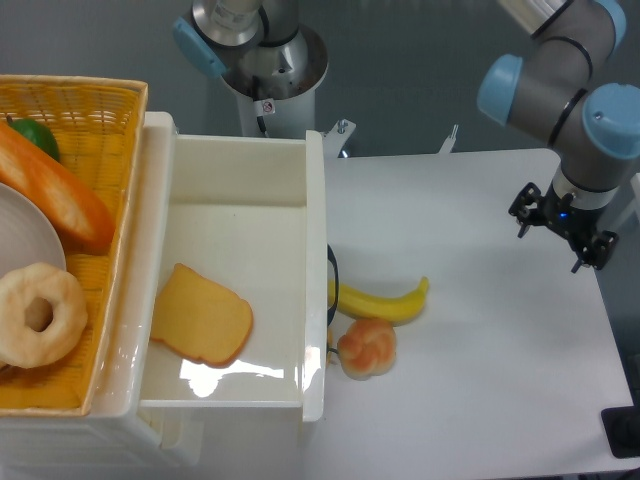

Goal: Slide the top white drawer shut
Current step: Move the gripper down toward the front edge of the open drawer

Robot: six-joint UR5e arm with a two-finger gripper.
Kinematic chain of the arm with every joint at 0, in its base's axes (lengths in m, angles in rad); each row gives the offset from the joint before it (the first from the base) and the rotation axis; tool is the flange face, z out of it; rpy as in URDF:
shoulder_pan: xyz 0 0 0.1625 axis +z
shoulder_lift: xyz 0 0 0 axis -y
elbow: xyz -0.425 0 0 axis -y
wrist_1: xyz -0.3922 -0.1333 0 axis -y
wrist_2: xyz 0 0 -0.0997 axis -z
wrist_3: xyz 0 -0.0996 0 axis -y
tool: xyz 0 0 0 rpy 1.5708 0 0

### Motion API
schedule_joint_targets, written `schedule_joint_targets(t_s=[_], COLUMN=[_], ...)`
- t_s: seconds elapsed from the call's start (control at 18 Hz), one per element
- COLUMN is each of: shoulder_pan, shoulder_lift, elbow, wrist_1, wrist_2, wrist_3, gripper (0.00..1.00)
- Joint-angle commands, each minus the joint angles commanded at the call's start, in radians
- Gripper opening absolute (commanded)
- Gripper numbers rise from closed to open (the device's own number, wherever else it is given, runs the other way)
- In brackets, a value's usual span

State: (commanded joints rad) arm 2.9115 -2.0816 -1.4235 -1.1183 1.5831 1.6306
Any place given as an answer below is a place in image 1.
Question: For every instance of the yellow banana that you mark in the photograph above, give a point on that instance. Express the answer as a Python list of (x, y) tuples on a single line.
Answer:
[(358, 304)]

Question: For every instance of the white top drawer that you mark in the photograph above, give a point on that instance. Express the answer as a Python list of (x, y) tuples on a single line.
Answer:
[(250, 214)]

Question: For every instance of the orange knot bread roll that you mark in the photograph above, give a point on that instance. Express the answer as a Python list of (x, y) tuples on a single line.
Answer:
[(368, 348)]

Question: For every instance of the white drawer cabinet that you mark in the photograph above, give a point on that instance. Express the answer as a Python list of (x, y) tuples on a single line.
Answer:
[(119, 437)]

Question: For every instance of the yellow bell pepper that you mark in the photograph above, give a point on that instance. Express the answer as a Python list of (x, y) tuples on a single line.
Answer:
[(331, 351)]

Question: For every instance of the toast bread slice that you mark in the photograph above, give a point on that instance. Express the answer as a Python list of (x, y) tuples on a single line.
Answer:
[(201, 320)]

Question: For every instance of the white plate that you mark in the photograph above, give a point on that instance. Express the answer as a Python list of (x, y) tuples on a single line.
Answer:
[(27, 236)]

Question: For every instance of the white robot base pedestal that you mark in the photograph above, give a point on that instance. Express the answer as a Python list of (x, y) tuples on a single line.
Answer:
[(275, 86)]

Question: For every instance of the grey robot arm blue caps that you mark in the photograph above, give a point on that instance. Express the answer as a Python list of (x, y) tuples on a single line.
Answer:
[(594, 131)]

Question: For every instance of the white object right edge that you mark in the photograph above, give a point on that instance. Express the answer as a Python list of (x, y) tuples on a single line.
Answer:
[(628, 215)]

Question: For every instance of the white metal clamp bracket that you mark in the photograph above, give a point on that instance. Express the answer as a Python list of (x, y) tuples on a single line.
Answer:
[(449, 142)]

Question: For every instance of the orange baguette bread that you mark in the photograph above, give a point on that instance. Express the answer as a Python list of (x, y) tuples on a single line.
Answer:
[(78, 215)]

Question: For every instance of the beige bagel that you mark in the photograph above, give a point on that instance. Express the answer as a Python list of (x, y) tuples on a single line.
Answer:
[(21, 345)]

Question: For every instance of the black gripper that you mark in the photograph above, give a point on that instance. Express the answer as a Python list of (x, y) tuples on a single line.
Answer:
[(561, 215)]

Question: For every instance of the yellow woven basket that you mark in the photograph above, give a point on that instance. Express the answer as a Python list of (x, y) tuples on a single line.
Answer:
[(98, 124)]

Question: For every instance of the green pepper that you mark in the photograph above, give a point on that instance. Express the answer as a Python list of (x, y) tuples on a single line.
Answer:
[(38, 134)]

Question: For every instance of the white metal bracket with bolt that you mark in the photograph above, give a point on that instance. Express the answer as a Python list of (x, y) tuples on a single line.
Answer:
[(336, 140)]

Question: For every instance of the black device at table edge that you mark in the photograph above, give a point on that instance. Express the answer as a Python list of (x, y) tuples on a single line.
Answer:
[(621, 426)]

